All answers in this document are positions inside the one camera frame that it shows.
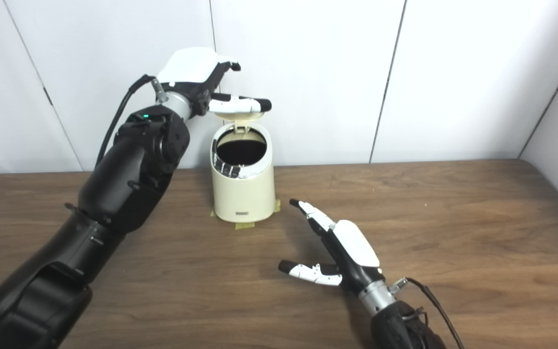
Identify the cream-colored bin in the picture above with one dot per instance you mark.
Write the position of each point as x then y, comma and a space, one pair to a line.
244, 196

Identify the round cream bin lid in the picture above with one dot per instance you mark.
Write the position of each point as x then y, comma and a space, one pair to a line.
238, 117

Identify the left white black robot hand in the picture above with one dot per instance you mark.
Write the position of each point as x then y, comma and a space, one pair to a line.
187, 68

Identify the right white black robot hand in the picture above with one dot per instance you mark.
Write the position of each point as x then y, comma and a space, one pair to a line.
354, 247

